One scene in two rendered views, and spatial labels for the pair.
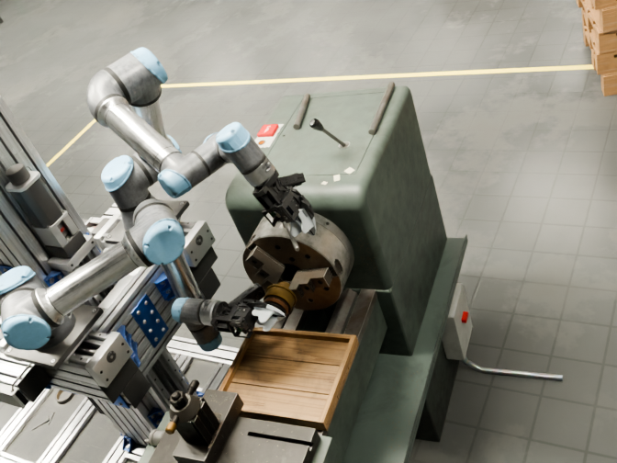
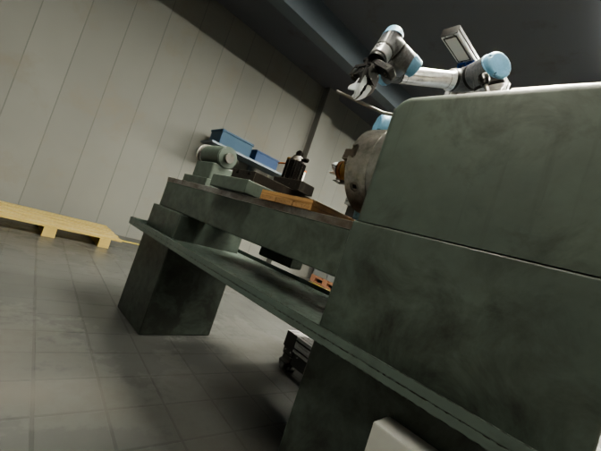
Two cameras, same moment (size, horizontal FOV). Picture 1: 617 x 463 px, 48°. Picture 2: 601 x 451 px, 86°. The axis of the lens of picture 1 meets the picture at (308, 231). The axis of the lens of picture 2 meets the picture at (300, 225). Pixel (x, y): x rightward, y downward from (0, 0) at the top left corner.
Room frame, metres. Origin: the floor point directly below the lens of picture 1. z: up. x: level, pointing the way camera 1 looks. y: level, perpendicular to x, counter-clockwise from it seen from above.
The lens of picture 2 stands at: (1.59, -1.13, 0.76)
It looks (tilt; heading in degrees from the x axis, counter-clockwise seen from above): 2 degrees up; 100
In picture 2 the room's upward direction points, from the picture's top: 19 degrees clockwise
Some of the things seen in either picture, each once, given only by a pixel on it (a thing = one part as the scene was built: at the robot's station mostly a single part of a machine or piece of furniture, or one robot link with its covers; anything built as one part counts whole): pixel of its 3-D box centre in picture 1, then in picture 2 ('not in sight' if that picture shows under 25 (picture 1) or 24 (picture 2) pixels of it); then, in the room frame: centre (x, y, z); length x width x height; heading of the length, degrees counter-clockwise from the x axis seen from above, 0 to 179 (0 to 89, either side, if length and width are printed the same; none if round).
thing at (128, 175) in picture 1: (125, 180); not in sight; (2.02, 0.49, 1.33); 0.13 x 0.12 x 0.14; 117
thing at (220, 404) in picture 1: (209, 428); (292, 186); (1.20, 0.43, 1.00); 0.20 x 0.10 x 0.05; 146
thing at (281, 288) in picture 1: (279, 299); (349, 171); (1.48, 0.15, 1.08); 0.09 x 0.09 x 0.09; 56
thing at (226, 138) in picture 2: not in sight; (231, 143); (-0.62, 3.34, 1.77); 0.54 x 0.40 x 0.21; 51
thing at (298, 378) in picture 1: (286, 374); (313, 211); (1.38, 0.22, 0.89); 0.36 x 0.30 x 0.04; 56
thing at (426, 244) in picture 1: (376, 308); (436, 408); (1.94, -0.14, 0.43); 0.60 x 0.48 x 0.86; 146
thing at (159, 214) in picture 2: not in sight; (181, 269); (0.62, 0.76, 0.34); 0.44 x 0.40 x 0.68; 56
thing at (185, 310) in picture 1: (192, 311); not in sight; (1.57, 0.41, 1.08); 0.11 x 0.08 x 0.09; 55
